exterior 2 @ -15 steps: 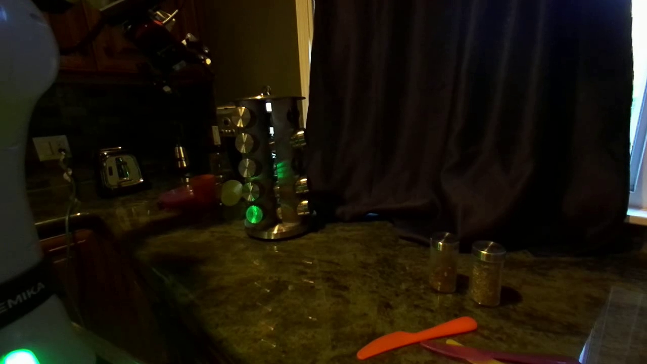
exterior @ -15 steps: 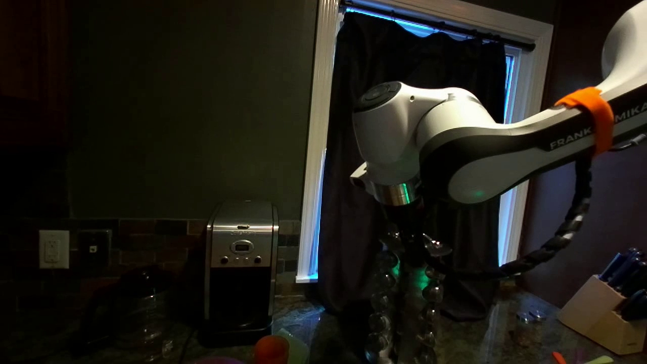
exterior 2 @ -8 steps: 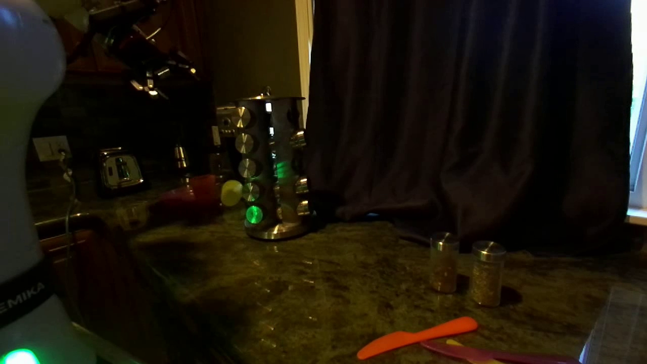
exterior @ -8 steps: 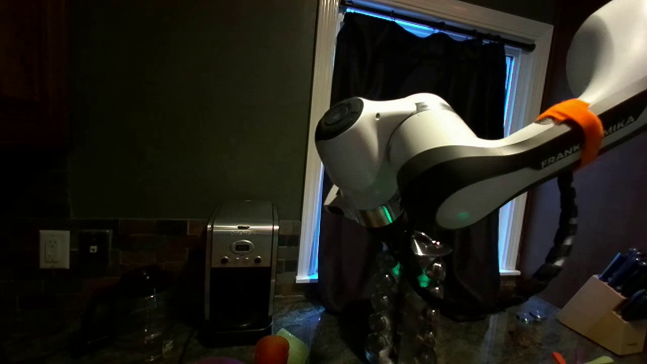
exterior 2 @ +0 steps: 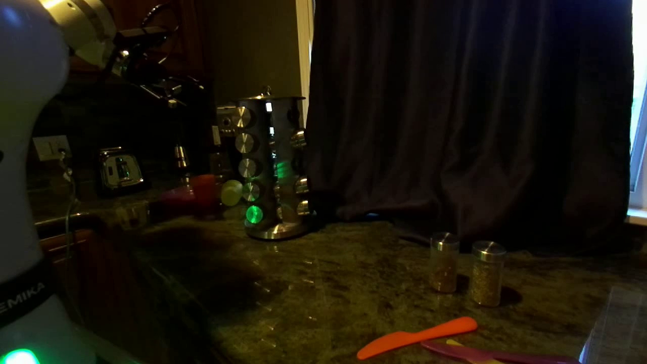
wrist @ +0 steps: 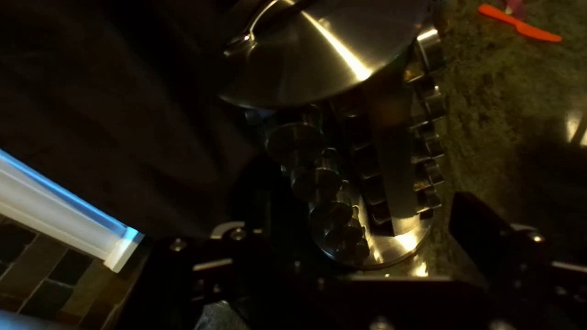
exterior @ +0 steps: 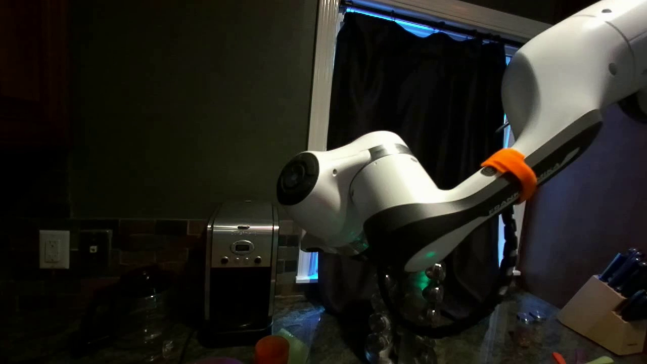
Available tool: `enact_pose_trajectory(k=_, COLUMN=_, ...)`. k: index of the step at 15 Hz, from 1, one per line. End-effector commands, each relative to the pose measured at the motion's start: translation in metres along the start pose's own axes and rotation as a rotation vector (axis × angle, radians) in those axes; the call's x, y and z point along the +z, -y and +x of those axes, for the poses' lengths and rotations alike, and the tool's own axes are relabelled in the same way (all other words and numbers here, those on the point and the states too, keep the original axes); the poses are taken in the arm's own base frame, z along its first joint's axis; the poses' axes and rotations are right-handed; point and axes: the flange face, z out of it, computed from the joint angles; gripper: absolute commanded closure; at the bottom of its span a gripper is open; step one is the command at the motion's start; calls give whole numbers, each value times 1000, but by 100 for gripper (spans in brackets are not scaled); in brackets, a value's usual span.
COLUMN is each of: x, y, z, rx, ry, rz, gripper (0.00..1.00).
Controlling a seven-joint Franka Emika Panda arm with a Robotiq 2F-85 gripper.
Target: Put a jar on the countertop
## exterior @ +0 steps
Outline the blue handled knife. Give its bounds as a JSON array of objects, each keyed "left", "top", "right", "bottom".
[{"left": 598, "top": 245, "right": 646, "bottom": 284}]

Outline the dark glass carafe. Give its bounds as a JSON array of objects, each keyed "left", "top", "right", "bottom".
[{"left": 73, "top": 268, "right": 194, "bottom": 364}]

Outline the orange plastic cup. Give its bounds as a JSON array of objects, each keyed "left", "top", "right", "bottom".
[{"left": 254, "top": 333, "right": 291, "bottom": 364}]

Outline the black window curtain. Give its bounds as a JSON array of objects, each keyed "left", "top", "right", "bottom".
[{"left": 319, "top": 10, "right": 516, "bottom": 320}]

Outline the black handled knife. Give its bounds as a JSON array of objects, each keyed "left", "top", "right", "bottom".
[{"left": 616, "top": 281, "right": 647, "bottom": 324}]

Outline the light green plastic container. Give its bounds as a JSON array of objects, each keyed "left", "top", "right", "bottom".
[{"left": 273, "top": 327, "right": 311, "bottom": 364}]

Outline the wooden knife block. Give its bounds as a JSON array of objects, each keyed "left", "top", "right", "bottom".
[{"left": 556, "top": 273, "right": 647, "bottom": 358}]

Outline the orange strap on arm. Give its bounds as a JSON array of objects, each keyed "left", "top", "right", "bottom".
[{"left": 479, "top": 148, "right": 541, "bottom": 202}]

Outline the stainless steel coffee maker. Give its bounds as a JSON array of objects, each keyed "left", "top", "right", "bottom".
[{"left": 202, "top": 199, "right": 282, "bottom": 345}]

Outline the dark wall outlet plate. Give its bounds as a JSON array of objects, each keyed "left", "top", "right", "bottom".
[{"left": 75, "top": 228, "right": 114, "bottom": 271}]

